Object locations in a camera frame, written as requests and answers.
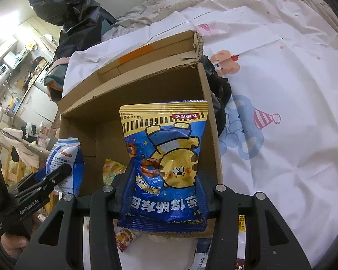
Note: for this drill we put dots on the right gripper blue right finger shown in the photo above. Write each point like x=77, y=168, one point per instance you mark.
x=204, y=191

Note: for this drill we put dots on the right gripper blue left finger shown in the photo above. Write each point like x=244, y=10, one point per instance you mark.
x=124, y=185

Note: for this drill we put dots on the yellow cheese snack bag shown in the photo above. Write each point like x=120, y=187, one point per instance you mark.
x=111, y=169

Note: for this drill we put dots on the small red cake snack packet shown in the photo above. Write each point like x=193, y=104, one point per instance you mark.
x=125, y=237

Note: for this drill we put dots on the blue yellow tiger snack bag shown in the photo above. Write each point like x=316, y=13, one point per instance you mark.
x=163, y=140

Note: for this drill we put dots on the white blue snack bag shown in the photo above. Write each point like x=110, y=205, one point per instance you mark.
x=66, y=161

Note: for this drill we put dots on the white kitchen cabinet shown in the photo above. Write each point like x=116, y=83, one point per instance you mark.
x=35, y=108

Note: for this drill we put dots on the brown cardboard box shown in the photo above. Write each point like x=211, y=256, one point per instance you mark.
x=167, y=70

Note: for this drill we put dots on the white cartoon bed sheet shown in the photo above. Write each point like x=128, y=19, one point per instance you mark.
x=280, y=58

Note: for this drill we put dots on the crumpled floral blanket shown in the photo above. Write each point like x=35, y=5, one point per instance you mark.
x=145, y=14

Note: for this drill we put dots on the black plastic garbage bag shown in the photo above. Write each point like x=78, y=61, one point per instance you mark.
x=80, y=20

